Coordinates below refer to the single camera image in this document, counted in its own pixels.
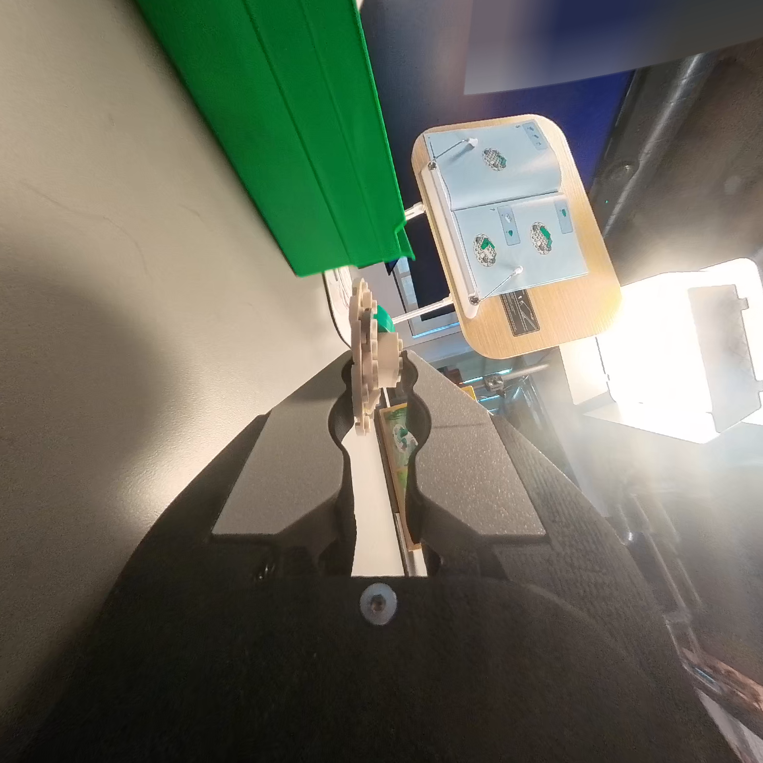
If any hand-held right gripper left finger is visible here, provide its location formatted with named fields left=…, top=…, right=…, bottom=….
left=210, top=352, right=358, bottom=549

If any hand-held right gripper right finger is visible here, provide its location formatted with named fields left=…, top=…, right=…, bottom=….
left=402, top=351, right=548, bottom=548

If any round white lego plate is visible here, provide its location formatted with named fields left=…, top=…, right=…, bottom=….
left=347, top=278, right=383, bottom=437

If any small light grey lego brick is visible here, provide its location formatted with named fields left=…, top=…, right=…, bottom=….
left=373, top=331, right=404, bottom=386

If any green plastic bin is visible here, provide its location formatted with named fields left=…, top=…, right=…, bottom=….
left=133, top=0, right=417, bottom=279

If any metal clamp rod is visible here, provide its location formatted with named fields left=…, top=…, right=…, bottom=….
left=483, top=362, right=550, bottom=395

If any wooden book stand white base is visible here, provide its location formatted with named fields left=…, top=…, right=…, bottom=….
left=321, top=112, right=622, bottom=361

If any bright studio light panel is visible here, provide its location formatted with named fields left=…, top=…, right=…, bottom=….
left=559, top=256, right=763, bottom=446

